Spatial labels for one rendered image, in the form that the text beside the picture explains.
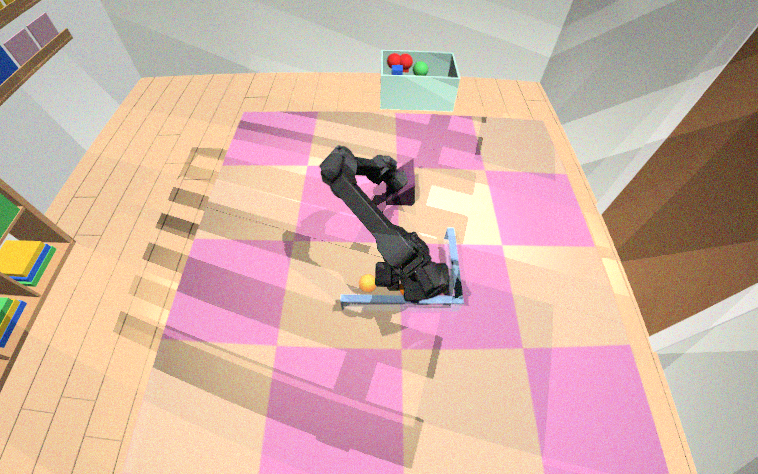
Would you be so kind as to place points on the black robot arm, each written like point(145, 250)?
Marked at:
point(395, 244)

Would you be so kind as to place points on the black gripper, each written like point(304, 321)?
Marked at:
point(385, 276)

